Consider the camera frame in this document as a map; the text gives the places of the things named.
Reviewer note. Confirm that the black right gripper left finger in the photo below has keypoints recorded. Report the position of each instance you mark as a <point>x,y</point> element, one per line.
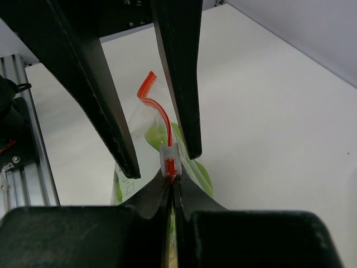
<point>83,237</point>

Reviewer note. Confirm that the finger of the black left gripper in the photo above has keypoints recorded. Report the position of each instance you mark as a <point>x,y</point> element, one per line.
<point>64,36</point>
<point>177,28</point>

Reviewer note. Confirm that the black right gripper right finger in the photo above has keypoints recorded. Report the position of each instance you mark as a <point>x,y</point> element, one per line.
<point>209,235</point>

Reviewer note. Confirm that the clear zip bag orange seal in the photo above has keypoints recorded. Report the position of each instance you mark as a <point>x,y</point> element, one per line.
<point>152,104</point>

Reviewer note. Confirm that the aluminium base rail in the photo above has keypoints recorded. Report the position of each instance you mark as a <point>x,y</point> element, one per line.
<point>26,177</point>

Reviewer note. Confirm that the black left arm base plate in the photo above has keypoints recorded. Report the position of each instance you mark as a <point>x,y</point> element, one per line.
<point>18,146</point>

